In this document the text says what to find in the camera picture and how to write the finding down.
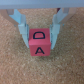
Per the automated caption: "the pink block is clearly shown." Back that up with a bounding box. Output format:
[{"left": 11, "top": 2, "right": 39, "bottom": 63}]
[{"left": 27, "top": 28, "right": 53, "bottom": 57}]

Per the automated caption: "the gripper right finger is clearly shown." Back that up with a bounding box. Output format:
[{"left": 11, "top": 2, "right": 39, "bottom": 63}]
[{"left": 49, "top": 7, "right": 78, "bottom": 50}]

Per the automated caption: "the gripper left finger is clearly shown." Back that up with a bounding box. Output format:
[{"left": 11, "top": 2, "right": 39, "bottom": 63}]
[{"left": 4, "top": 8, "right": 31, "bottom": 50}]

